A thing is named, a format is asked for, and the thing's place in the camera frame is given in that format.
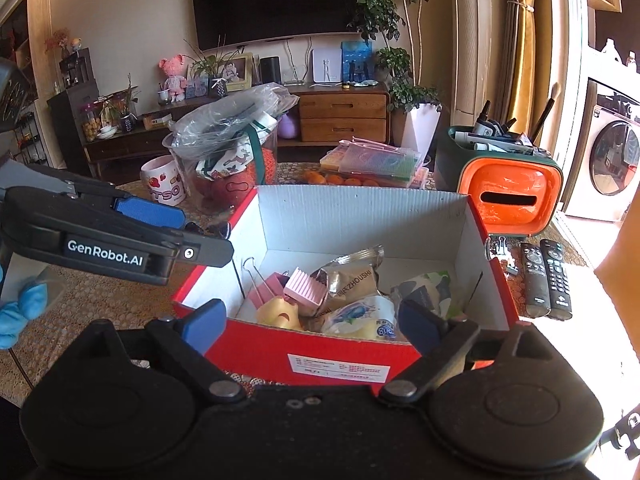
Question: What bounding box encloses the pink plush doll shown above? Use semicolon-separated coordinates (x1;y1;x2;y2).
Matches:
159;56;189;104

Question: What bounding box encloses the red cardboard box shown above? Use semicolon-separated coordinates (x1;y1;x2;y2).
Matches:
172;185;522;387

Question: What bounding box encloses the dried flower vase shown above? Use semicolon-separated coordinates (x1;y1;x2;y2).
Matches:
45;27;84;59

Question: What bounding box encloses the glass snack jar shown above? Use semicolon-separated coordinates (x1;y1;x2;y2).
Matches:
80;105;102;143

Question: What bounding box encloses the plastic bag of apples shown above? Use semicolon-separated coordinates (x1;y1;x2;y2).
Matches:
167;120;279;211

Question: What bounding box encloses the dark wall rack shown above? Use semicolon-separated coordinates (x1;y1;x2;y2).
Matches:
0;57;42;167

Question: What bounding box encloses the green and white packet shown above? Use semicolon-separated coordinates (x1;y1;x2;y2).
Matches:
390;270;468;322

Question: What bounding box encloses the clear plastic bag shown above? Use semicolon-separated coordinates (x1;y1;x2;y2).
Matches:
172;82;301;155

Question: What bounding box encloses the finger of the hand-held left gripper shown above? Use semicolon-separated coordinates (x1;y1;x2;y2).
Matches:
27;164;202;237
167;234;234;269

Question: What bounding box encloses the white plush brooch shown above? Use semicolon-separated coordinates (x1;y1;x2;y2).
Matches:
256;295;305;332

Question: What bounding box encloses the black remote control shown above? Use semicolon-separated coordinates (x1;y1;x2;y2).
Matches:
539;239;574;322
520;242;552;318

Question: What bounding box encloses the dark shelf unit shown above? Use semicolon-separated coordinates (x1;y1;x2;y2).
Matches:
47;47;102;171

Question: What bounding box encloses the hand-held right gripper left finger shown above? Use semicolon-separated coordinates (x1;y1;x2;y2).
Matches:
80;299;248;403

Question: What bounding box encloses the wooden television cabinet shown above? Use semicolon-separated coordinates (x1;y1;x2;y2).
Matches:
82;82;391;172

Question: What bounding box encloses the green ribbon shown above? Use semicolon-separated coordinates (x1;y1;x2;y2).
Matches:
242;124;269;187

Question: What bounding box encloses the black television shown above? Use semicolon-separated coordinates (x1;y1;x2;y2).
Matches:
190;0;373;52

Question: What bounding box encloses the silver snack packet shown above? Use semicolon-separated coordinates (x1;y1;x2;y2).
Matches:
310;245;386;318

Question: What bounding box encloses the pink binder clip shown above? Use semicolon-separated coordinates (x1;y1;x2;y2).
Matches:
235;256;296;312

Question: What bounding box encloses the person's left hand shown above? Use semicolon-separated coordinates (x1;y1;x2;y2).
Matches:
0;266;49;352

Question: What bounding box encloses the green and orange organizer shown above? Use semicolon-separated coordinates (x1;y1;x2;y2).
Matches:
434;125;565;239

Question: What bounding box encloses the white detergent bottle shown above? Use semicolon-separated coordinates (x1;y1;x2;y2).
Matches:
599;37;622;67

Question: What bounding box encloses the pile of tangerines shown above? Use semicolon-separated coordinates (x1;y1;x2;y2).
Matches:
304;170;383;189

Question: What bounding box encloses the pink ribbed clip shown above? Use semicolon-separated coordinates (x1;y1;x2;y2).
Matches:
282;267;330;307

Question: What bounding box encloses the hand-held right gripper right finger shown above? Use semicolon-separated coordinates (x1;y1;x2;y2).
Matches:
379;299;563;403

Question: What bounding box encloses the cream photo frame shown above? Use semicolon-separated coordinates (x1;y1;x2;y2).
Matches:
215;52;254;92

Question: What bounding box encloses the blue picture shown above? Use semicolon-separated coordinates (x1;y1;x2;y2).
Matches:
341;40;374;84

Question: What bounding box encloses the pink strawberry mug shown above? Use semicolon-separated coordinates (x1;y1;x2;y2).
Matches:
140;155;190;208

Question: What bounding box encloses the black speaker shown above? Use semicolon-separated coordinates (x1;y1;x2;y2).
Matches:
259;56;282;86

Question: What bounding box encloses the white washing machine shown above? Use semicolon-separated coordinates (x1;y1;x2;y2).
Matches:
565;77;640;224

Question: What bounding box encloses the white tall planter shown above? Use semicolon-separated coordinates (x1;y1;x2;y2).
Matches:
400;102;444;162

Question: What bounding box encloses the tall leafy plant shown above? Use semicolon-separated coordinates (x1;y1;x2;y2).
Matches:
347;0;444;113

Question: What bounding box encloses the thin plant in dark pot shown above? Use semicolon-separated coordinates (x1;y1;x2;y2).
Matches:
97;75;140;134

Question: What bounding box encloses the clear craft organizer box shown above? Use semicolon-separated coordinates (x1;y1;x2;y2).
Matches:
320;137;431;190

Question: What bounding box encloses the white flat device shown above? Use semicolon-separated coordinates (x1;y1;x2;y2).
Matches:
311;47;343;83

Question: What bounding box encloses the printed fabric pouch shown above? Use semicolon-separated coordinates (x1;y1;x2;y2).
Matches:
195;132;278;182

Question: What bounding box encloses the beige curtain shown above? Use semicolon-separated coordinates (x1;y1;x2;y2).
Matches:
500;0;571;132

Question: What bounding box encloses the small potted plant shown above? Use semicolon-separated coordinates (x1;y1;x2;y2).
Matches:
182;35;242;100

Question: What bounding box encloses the clear bread packet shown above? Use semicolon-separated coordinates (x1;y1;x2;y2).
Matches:
319;295;408;345

